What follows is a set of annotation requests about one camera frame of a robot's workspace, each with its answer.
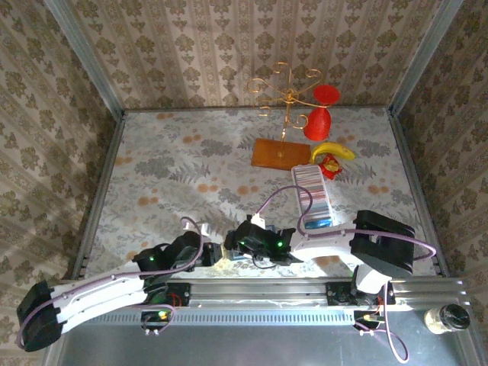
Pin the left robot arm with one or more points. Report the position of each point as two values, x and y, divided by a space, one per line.
99 293

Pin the white card tray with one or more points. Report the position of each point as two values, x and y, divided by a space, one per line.
301 190

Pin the small controller board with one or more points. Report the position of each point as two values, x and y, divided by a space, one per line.
156 318
368 318

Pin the grey metal sheet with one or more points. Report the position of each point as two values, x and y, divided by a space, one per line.
248 347

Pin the red snack packet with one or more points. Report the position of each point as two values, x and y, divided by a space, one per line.
331 167

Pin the yellow banana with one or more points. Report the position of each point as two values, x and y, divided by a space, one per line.
335 149

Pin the red plastic goblet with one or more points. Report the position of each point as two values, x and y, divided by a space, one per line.
317 124

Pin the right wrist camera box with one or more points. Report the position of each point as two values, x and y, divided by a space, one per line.
257 221

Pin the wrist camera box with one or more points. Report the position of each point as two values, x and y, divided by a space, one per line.
196 228
257 221

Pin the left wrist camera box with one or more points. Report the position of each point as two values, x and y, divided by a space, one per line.
196 228

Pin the aluminium frame rail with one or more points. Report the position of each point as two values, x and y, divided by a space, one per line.
259 293

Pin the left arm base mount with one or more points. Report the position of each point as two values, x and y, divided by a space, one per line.
179 295

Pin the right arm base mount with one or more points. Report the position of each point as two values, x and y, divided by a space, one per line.
339 293

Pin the aluminium side rail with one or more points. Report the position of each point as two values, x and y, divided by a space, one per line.
104 171
404 160

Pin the aluminium corner post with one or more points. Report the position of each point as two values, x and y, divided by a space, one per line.
85 57
427 57

